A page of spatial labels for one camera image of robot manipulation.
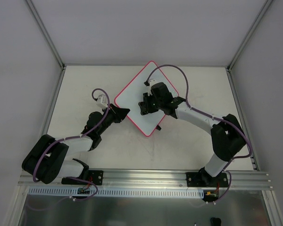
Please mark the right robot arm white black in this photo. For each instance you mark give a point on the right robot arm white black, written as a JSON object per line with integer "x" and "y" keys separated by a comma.
{"x": 226, "y": 134}

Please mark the black bone-shaped eraser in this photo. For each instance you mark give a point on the black bone-shaped eraser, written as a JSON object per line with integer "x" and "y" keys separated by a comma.
{"x": 143, "y": 108}

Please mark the black object bottom edge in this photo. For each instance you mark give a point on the black object bottom edge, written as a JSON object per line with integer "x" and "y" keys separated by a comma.
{"x": 215, "y": 221}

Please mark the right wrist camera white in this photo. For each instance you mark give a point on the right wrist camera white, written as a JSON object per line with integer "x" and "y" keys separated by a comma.
{"x": 150, "y": 82}

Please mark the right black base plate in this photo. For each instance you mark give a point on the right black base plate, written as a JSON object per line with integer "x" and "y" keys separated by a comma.
{"x": 193, "y": 179}

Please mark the left aluminium frame post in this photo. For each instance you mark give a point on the left aluminium frame post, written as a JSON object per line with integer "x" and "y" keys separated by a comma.
{"x": 37, "y": 18}

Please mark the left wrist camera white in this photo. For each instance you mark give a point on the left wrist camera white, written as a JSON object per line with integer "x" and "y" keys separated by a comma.
{"x": 102, "y": 101}

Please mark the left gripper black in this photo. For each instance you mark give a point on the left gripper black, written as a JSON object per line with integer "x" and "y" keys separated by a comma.
{"x": 116, "y": 114}

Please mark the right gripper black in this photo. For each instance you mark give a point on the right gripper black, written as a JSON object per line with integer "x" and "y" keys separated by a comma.
{"x": 148, "y": 105}

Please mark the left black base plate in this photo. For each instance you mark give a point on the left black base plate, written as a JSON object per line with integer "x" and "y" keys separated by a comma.
{"x": 96, "y": 177}

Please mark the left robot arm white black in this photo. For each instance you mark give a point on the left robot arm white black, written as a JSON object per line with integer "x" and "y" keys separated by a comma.
{"x": 47, "y": 159}

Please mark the aluminium mounting rail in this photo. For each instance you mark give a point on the aluminium mounting rail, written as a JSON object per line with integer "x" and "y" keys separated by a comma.
{"x": 173, "y": 179}

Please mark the pink framed whiteboard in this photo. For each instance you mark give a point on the pink framed whiteboard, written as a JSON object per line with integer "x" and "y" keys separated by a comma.
{"x": 132, "y": 93}

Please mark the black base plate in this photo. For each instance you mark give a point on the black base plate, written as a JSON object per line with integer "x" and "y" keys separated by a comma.
{"x": 193, "y": 179}
{"x": 96, "y": 177}

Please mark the aluminium frame post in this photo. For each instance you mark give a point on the aluminium frame post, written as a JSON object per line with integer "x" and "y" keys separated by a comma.
{"x": 37, "y": 18}
{"x": 255, "y": 24}

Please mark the right aluminium frame post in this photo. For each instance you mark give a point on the right aluminium frame post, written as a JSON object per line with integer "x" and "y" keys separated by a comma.
{"x": 255, "y": 24}

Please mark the white slotted cable duct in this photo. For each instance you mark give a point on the white slotted cable duct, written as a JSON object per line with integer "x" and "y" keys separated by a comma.
{"x": 116, "y": 192}

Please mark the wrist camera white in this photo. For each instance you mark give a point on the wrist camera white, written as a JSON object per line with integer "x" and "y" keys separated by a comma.
{"x": 150, "y": 82}
{"x": 102, "y": 101}

